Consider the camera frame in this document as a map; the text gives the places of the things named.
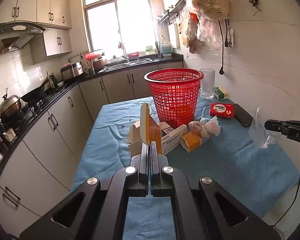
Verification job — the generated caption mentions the black hanging cable plug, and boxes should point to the black hanging cable plug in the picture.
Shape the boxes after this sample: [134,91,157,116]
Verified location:
[218,21,224,75]

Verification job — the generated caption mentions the kitchen window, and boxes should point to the kitchen window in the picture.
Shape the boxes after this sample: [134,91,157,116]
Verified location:
[82,0,157,59]

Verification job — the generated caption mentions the black phone case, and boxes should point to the black phone case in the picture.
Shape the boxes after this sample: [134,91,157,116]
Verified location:
[234,103,253,127]

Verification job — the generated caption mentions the hanging plastic bags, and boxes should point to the hanging plastic bags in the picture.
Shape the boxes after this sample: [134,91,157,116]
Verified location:
[181,0,230,54]

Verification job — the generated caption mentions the steel lidded pot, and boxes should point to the steel lidded pot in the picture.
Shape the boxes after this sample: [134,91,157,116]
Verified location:
[0,93,21,119]

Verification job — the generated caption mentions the red plastic mesh basket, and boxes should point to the red plastic mesh basket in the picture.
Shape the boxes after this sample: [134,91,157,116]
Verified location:
[144,68,204,128]

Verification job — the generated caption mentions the small brown white box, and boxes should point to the small brown white box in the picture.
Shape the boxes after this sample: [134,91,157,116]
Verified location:
[159,121,174,137]

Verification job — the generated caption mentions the orange white carton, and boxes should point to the orange white carton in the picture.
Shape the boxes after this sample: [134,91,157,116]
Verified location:
[140,103,163,155]

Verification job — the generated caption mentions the silver rice cooker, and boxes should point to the silver rice cooker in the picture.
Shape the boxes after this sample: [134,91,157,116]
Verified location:
[61,62,84,81]

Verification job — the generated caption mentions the beige torn cardboard box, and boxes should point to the beige torn cardboard box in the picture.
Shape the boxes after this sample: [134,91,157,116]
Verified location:
[126,120,142,158]

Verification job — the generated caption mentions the black wok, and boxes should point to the black wok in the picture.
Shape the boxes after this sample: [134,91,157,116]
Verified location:
[21,77,49,103]

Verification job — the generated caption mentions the range hood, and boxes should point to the range hood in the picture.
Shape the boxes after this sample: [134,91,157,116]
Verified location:
[0,22,45,56]

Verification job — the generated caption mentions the clear plastic bag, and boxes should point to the clear plastic bag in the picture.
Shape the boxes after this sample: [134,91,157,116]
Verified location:
[249,107,281,149]

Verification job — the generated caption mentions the white pink plastic bag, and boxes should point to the white pink plastic bag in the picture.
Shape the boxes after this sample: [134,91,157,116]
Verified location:
[189,116,221,138]

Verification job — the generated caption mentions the upper wall cabinets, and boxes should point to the upper wall cabinets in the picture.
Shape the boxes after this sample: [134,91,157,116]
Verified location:
[0,0,72,63]

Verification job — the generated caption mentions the orange cardboard box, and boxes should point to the orange cardboard box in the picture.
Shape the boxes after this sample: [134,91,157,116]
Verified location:
[180,131,210,153]

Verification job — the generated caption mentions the lower kitchen cabinets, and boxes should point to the lower kitchen cabinets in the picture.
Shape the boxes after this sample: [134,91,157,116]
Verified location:
[0,60,184,238]

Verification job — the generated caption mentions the clear glass mug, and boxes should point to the clear glass mug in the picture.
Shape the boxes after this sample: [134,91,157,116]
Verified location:
[200,68,215,100]

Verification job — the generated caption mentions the blue table cloth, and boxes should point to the blue table cloth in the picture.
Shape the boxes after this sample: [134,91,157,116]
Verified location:
[72,97,299,239]

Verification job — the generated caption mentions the green yellow snack packet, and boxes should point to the green yellow snack packet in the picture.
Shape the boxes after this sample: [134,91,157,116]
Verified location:
[213,87,230,101]

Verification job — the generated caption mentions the sink faucet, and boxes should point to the sink faucet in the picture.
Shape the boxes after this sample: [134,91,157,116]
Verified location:
[118,42,129,62]

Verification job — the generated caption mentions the red tissue pack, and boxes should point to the red tissue pack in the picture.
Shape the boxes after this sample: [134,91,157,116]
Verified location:
[210,103,235,119]

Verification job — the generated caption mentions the white medicine box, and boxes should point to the white medicine box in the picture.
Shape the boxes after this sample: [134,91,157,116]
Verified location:
[161,124,187,155]

